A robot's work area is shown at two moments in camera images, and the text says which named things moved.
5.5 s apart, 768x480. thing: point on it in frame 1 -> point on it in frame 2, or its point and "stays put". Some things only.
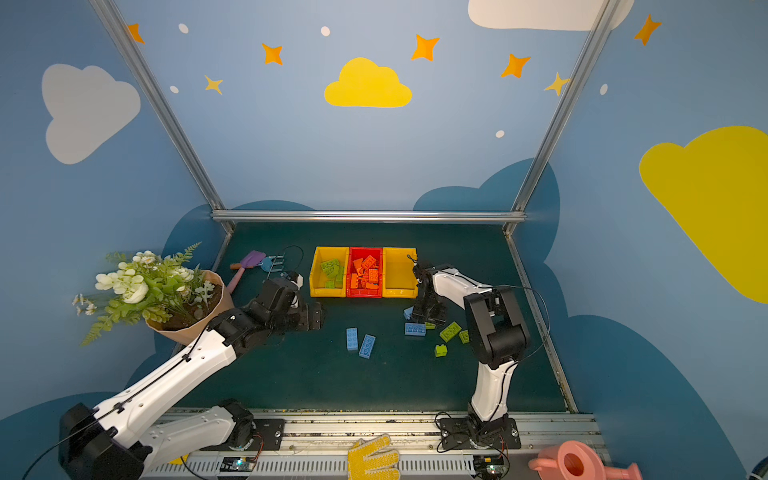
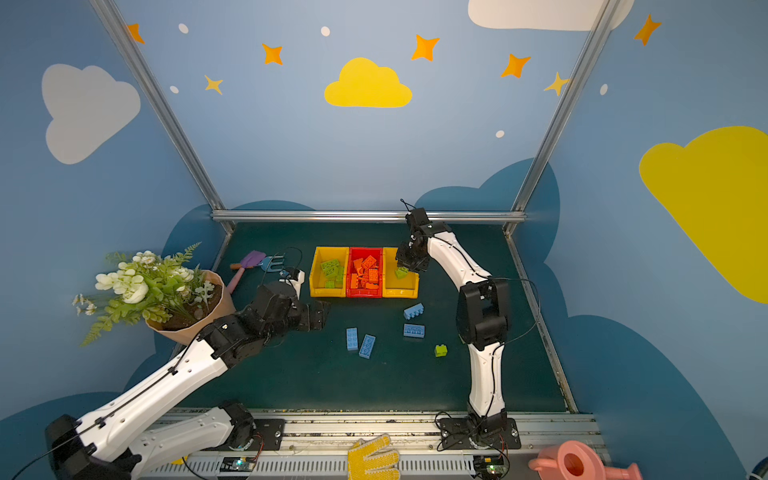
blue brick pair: [352, 338] stays put
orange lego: [368, 262] stays put
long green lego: [449, 332] -> [401, 272]
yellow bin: [398, 278] stays put
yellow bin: [318, 277] stays put
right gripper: [427, 309] -> [409, 260]
